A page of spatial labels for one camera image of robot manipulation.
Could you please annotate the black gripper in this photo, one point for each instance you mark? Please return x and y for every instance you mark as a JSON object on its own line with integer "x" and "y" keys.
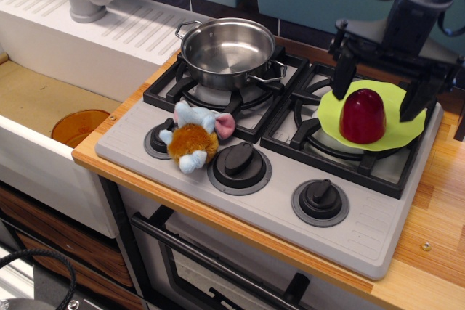
{"x": 399, "y": 44}

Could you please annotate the stuffed elephant toy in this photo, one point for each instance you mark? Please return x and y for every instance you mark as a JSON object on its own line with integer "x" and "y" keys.
{"x": 195, "y": 140}

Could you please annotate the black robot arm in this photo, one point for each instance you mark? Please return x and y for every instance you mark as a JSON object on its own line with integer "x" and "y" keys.
{"x": 399, "y": 44}

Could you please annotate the black right stove knob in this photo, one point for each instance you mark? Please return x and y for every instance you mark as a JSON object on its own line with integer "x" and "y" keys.
{"x": 320, "y": 203}

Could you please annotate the black stove knob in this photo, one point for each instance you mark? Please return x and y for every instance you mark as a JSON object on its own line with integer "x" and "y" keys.
{"x": 159, "y": 138}
{"x": 320, "y": 203}
{"x": 240, "y": 170}

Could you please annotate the grey toy stove top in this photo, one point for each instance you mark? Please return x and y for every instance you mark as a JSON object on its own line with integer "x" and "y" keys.
{"x": 364, "y": 242}

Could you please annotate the stainless steel pot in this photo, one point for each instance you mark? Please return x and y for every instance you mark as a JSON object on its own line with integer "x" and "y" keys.
{"x": 229, "y": 53}

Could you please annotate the black middle stove knob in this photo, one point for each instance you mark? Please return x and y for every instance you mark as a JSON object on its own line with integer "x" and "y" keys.
{"x": 240, "y": 170}

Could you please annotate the black left stove knob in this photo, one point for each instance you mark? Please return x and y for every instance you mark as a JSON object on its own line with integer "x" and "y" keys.
{"x": 159, "y": 138}

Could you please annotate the black right burner grate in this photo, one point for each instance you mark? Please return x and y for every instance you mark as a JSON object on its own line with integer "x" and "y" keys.
{"x": 296, "y": 133}

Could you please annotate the black burner grate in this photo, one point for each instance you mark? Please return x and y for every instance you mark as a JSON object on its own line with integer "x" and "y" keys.
{"x": 252, "y": 107}
{"x": 296, "y": 133}

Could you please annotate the black left burner grate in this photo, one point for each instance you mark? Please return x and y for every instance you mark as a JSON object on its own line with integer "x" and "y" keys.
{"x": 252, "y": 107}

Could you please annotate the white toy sink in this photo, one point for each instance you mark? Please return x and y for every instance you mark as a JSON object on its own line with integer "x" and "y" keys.
{"x": 52, "y": 66}

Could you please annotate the oven door with handle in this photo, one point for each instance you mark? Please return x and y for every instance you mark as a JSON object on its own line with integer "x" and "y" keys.
{"x": 155, "y": 227}

